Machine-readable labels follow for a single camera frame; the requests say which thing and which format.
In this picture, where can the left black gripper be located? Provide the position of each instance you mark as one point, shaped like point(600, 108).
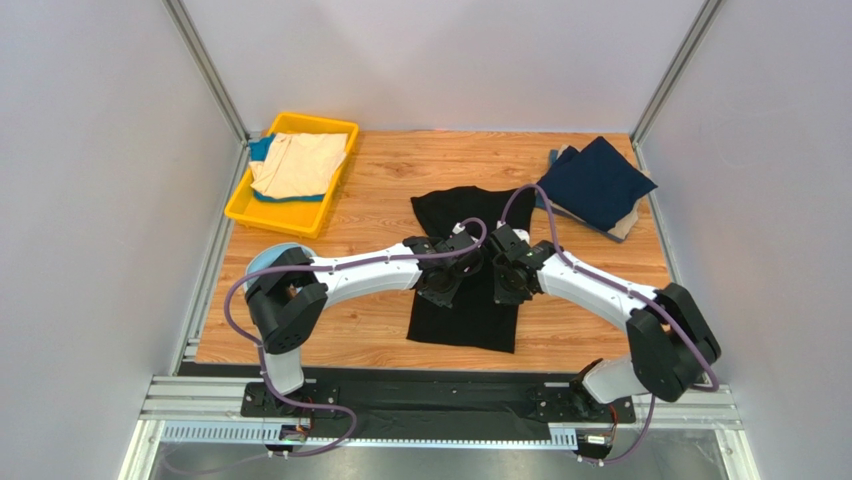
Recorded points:
point(446, 297)

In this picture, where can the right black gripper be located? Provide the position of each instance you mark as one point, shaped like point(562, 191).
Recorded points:
point(506, 291)

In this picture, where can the black t shirt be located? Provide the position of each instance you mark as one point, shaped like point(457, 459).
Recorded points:
point(474, 319)

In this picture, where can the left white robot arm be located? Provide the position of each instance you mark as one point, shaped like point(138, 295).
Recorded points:
point(287, 298)

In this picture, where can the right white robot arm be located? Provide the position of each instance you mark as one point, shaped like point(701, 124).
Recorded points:
point(671, 346)

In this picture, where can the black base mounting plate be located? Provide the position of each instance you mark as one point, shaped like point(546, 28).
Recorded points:
point(431, 405)

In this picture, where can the folded navy t shirt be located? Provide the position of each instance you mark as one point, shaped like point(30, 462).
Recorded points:
point(596, 184)

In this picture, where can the yellow plastic tray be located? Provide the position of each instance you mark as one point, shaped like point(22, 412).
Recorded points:
point(295, 217)

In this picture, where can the light blue headphones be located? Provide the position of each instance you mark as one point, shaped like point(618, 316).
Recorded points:
point(265, 258)

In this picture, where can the cream t shirt in tray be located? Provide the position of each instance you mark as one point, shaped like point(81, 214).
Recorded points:
point(300, 164)

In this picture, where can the teal t shirt in tray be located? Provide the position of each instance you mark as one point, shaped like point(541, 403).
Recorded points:
point(258, 151)

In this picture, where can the aluminium frame rail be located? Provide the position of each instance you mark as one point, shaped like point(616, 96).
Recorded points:
point(214, 248)

